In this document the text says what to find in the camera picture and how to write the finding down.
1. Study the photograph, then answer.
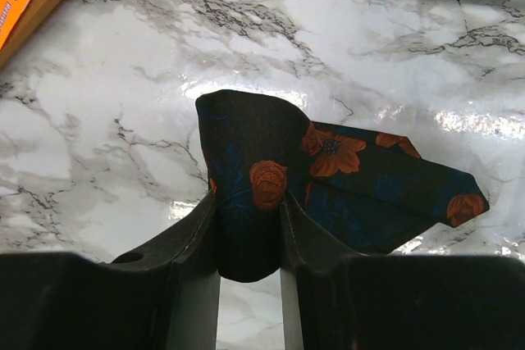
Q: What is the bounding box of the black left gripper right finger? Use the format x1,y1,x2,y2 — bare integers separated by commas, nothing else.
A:
281,195,524,349

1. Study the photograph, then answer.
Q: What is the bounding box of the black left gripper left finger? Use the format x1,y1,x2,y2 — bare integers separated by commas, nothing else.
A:
1,193,220,349

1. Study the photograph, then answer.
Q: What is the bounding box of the dark orange-patterned necktie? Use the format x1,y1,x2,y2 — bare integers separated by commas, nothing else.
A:
195,90,490,282

